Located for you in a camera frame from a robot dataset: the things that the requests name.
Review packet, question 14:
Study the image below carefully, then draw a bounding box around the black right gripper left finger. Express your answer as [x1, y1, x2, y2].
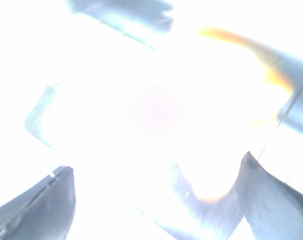
[0, 166, 76, 240]

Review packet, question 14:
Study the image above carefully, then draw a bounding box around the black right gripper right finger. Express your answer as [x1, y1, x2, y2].
[235, 152, 303, 240]

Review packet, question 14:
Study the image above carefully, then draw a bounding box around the yellow orange striped bread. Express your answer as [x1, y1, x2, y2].
[198, 26, 295, 96]

